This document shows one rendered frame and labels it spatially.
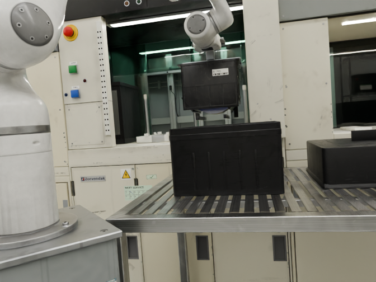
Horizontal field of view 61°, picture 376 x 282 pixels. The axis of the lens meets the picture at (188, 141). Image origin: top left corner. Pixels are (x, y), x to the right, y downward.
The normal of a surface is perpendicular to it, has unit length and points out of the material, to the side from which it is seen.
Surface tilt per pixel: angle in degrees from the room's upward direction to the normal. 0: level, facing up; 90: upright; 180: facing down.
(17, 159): 90
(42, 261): 90
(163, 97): 90
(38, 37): 105
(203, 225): 90
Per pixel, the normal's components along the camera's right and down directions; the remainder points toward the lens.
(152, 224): -0.19, 0.07
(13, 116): 0.45, -0.06
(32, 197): 0.64, -0.01
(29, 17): 0.70, -0.20
